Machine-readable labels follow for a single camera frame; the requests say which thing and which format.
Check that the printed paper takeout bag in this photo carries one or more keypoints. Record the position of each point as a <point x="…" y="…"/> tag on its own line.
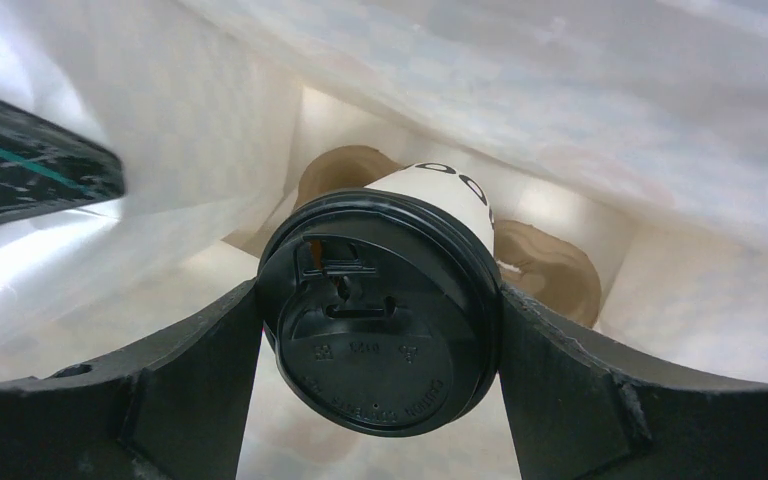
<point x="635" y="130"/>

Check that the black plastic cup lid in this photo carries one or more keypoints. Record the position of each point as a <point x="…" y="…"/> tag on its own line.
<point x="383" y="311"/>

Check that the white paper coffee cup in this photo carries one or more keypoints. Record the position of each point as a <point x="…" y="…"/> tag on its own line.
<point x="448" y="189"/>

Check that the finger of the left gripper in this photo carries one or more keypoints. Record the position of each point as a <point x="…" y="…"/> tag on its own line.
<point x="45" y="168"/>

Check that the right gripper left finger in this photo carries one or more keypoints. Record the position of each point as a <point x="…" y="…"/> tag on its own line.
<point x="172" y="405"/>

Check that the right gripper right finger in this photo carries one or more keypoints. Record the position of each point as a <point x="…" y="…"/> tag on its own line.
<point x="581" y="405"/>

